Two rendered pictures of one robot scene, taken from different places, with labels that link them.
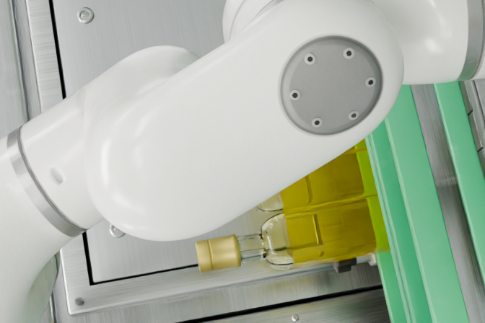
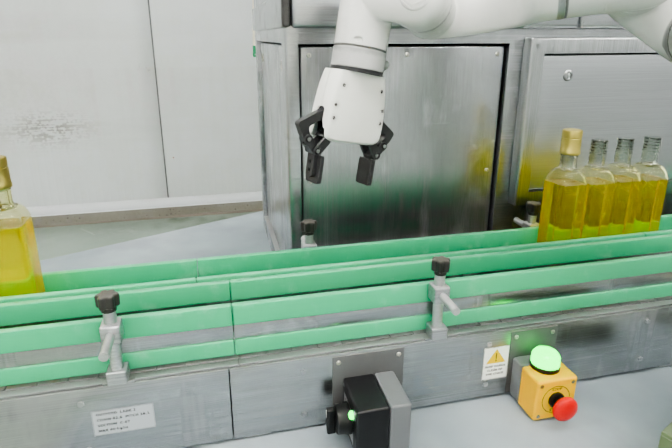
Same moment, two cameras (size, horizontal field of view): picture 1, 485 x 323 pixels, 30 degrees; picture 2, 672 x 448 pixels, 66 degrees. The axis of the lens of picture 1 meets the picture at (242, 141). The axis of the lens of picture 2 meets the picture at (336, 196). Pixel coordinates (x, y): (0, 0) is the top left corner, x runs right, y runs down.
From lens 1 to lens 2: 0.53 m
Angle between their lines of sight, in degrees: 12
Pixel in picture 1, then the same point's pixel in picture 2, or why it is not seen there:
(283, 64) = not seen: outside the picture
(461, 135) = (631, 295)
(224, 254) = (574, 147)
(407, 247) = (562, 252)
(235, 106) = not seen: outside the picture
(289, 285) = (505, 169)
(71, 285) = (548, 42)
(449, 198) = (603, 284)
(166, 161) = not seen: outside the picture
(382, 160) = (607, 245)
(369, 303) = (483, 212)
